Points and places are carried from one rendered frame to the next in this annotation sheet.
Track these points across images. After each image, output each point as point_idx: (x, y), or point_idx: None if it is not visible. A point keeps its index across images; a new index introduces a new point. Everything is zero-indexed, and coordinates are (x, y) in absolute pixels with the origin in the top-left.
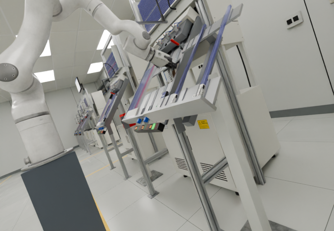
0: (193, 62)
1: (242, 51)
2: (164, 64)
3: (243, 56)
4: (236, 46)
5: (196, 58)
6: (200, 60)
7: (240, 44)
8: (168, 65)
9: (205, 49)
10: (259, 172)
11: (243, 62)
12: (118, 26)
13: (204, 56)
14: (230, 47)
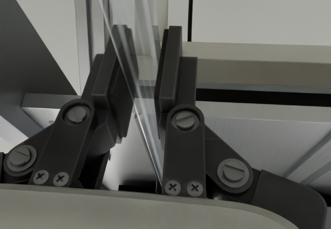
0: (325, 59)
1: (161, 11)
2: (85, 211)
3: None
4: (190, 37)
5: (279, 65)
6: (310, 52)
7: (160, 34)
8: (159, 133)
9: (213, 76)
10: None
11: None
12: None
13: (258, 55)
14: (194, 43)
